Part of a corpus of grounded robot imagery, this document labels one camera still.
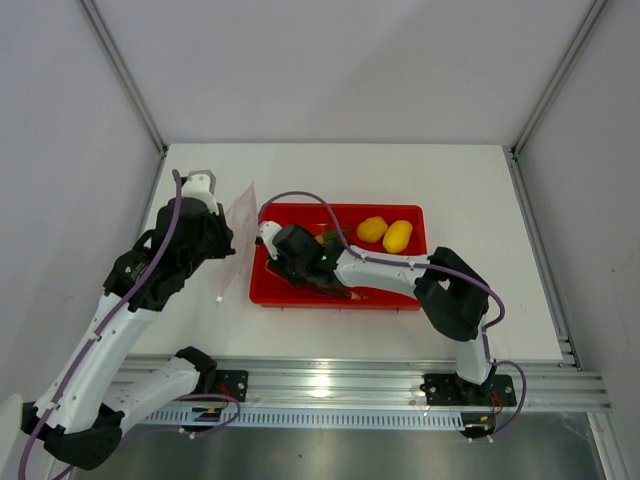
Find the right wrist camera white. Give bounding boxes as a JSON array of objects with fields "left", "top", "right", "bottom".
[{"left": 255, "top": 221, "right": 282, "bottom": 260}]

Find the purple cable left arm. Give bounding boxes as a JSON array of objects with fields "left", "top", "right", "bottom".
[{"left": 17, "top": 168, "right": 184, "bottom": 480}]

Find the yellow lemon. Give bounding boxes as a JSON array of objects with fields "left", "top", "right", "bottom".
[
  {"left": 382, "top": 220, "right": 413, "bottom": 254},
  {"left": 356, "top": 216, "right": 388, "bottom": 244}
]

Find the aluminium frame post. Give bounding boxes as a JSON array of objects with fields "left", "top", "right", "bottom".
[
  {"left": 76, "top": 0, "right": 168, "bottom": 156},
  {"left": 511, "top": 0, "right": 611, "bottom": 159}
]

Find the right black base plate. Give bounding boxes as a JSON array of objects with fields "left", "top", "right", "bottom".
[{"left": 420, "top": 373, "right": 518, "bottom": 407}]

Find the left aluminium frame post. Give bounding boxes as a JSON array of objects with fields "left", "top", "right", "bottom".
[{"left": 76, "top": 0, "right": 168, "bottom": 156}]

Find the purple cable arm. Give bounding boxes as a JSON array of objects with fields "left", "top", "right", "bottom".
[
  {"left": 257, "top": 189, "right": 527, "bottom": 442},
  {"left": 17, "top": 168, "right": 184, "bottom": 480}
]

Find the aluminium mounting rail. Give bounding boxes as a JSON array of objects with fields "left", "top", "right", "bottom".
[{"left": 218, "top": 357, "right": 612, "bottom": 413}]

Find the white slotted cable duct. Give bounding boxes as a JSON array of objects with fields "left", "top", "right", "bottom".
[{"left": 142, "top": 405, "right": 464, "bottom": 431}]

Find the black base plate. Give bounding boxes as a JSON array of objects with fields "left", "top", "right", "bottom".
[
  {"left": 213, "top": 370, "right": 249, "bottom": 403},
  {"left": 420, "top": 373, "right": 518, "bottom": 407}
]

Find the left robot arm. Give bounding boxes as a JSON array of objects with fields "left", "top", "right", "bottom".
[{"left": 18, "top": 194, "right": 235, "bottom": 478}]

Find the purple sweet potato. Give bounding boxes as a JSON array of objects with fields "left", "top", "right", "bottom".
[{"left": 264, "top": 264, "right": 365, "bottom": 302}]

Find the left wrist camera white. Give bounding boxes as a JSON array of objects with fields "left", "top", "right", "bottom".
[{"left": 182, "top": 170, "right": 220, "bottom": 215}]

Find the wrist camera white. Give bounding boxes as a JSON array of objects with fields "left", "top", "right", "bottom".
[
  {"left": 255, "top": 221, "right": 282, "bottom": 260},
  {"left": 182, "top": 170, "right": 220, "bottom": 215}
]

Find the right side aluminium rail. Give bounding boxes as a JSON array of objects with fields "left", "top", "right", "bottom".
[{"left": 502, "top": 146, "right": 583, "bottom": 371}]

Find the yellow lemon left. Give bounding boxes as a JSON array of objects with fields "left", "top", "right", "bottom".
[{"left": 356, "top": 216, "right": 388, "bottom": 244}]

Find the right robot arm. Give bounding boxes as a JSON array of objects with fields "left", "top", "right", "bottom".
[{"left": 256, "top": 221, "right": 496, "bottom": 406}]

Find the clear pink-dotted zip bag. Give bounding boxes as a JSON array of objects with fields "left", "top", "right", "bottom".
[{"left": 215, "top": 182, "right": 258, "bottom": 304}]

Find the red plastic tray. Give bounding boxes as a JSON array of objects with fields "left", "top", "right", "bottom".
[{"left": 249, "top": 202, "right": 428, "bottom": 310}]

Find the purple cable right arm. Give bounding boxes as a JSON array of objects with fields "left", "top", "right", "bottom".
[{"left": 257, "top": 189, "right": 527, "bottom": 442}]

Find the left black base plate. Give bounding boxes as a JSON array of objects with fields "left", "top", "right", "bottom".
[{"left": 213, "top": 370, "right": 249, "bottom": 403}]

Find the right aluminium frame post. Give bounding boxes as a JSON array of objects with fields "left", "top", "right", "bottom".
[{"left": 511, "top": 0, "right": 611, "bottom": 159}]

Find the yellow lemon right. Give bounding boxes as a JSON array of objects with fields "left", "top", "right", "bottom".
[{"left": 382, "top": 220, "right": 413, "bottom": 254}]

